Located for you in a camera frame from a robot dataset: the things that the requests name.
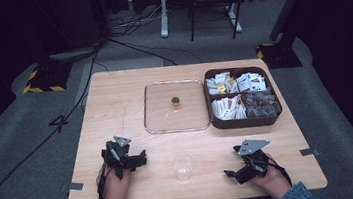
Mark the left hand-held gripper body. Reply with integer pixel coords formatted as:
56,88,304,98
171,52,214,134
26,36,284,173
98,133,138,182

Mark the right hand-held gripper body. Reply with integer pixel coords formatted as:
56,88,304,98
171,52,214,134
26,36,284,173
231,136,275,186

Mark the person's right hand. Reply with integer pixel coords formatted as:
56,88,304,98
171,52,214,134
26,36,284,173
246,155,294,199

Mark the person's left hand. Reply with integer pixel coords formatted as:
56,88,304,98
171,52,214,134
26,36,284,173
94,162,135,199

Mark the brown compartment box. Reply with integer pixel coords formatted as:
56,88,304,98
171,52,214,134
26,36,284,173
201,61,285,133

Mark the pile of long white packets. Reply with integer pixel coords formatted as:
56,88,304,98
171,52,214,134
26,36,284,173
209,93,248,123

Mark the clear plastic cup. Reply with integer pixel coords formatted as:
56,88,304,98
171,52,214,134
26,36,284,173
169,149,198,183

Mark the clear lid with gold knob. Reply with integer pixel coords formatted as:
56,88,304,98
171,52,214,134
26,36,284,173
138,75,213,138

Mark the pile of dark grey packets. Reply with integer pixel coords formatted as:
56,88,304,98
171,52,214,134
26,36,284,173
240,87,283,120

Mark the grey tape piece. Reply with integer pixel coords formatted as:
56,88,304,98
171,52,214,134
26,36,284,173
67,181,85,193
298,146,322,159

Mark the pile of white yellow packets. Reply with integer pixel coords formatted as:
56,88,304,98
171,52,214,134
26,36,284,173
205,70,238,97

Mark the pile of white red packets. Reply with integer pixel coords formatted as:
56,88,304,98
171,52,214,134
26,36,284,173
234,69,268,95

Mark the black yellow striped stand base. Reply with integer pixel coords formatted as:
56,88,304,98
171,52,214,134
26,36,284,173
255,38,304,72
20,58,76,97

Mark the white desk leg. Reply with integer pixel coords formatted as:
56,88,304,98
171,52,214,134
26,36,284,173
226,0,247,35
156,0,199,40

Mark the black slanted stand pole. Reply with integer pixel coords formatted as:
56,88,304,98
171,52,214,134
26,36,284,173
265,0,323,44

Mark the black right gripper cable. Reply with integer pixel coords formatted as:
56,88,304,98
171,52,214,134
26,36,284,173
265,152,293,188

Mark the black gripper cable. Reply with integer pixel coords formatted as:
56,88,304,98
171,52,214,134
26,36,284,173
265,152,293,188
93,166,110,199

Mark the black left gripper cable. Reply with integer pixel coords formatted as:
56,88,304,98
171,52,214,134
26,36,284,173
93,166,110,199

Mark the long black floor cable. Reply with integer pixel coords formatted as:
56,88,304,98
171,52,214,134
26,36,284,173
0,41,121,199

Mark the bundle of floor cables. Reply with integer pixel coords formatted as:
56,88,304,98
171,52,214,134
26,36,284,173
107,0,171,39

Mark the black metal chair frame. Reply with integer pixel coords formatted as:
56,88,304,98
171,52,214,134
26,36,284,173
185,0,249,44

